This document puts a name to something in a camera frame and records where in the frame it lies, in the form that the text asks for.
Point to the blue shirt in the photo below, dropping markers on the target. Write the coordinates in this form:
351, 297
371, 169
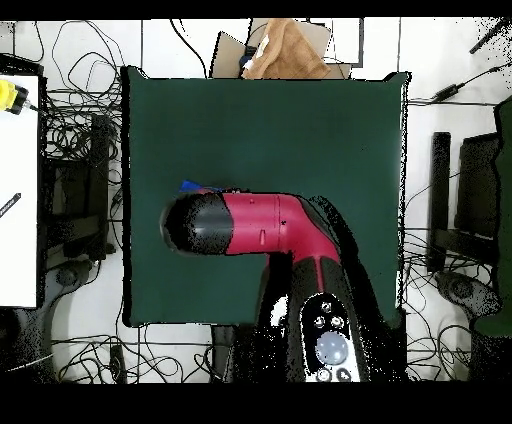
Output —
190, 186

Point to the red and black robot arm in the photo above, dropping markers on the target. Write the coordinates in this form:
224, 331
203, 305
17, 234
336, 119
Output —
256, 224

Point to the dark green table cloth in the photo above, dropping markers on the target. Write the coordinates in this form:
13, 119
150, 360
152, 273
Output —
180, 120

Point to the cardboard box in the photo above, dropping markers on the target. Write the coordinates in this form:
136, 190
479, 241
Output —
228, 56

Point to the brown towel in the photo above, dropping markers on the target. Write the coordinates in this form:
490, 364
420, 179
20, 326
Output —
288, 56

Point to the black chair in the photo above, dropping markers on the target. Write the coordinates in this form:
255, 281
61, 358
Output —
478, 184

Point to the white table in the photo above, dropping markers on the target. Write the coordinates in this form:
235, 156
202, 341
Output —
18, 180

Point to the black marker pen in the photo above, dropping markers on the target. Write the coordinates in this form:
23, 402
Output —
10, 204

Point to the yellow and black tool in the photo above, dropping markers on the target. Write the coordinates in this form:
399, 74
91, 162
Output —
8, 96

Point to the black rod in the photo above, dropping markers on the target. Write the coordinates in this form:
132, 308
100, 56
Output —
490, 36

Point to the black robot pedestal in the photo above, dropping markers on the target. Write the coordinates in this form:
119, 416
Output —
222, 348

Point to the black metal frame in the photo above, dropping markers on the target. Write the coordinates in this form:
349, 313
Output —
98, 180

